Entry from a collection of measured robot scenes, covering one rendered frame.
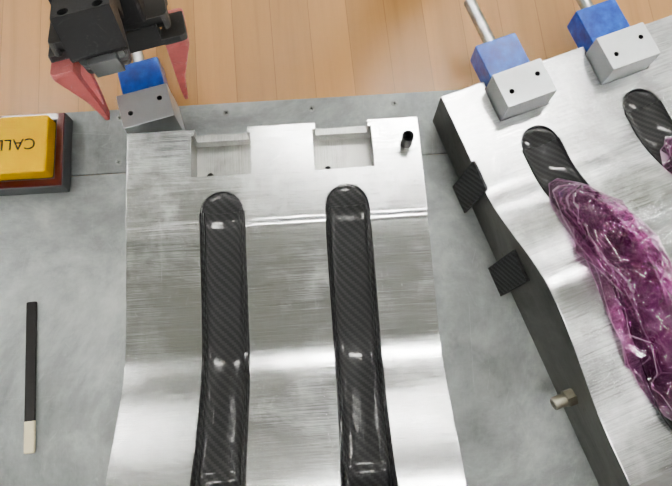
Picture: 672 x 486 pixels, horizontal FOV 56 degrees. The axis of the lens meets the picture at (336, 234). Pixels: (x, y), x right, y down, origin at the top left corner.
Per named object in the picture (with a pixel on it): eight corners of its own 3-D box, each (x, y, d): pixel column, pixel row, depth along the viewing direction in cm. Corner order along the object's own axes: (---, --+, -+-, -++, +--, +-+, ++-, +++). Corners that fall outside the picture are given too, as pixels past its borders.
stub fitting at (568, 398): (566, 388, 57) (546, 396, 57) (573, 387, 55) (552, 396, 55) (573, 403, 56) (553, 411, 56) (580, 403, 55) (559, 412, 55)
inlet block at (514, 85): (441, 23, 67) (451, -9, 62) (485, 9, 67) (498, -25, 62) (494, 132, 64) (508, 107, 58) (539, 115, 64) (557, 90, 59)
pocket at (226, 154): (199, 145, 60) (190, 129, 57) (255, 142, 61) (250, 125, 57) (199, 190, 59) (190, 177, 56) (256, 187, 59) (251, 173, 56)
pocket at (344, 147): (312, 138, 61) (311, 122, 57) (368, 135, 61) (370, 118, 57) (315, 183, 60) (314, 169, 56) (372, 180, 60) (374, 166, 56)
